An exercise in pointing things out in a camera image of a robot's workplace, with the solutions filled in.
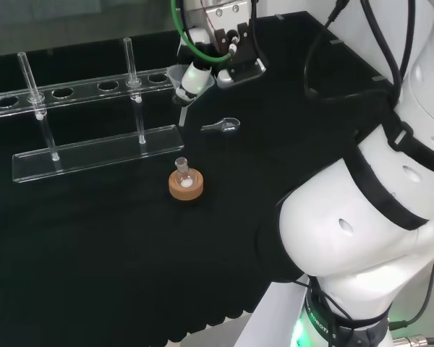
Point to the small round-bottom glass flask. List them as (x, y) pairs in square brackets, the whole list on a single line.
[(181, 164)]

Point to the clear plastic funnel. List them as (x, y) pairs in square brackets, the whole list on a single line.
[(173, 76)]

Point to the black bench cloth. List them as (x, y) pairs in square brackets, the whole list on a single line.
[(130, 253)]

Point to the clear weighing funnel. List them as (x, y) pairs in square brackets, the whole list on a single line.
[(231, 124)]

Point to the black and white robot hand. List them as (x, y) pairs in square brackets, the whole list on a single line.
[(231, 39)]

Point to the clear acrylic funnel stand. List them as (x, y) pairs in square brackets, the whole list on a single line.
[(94, 152)]

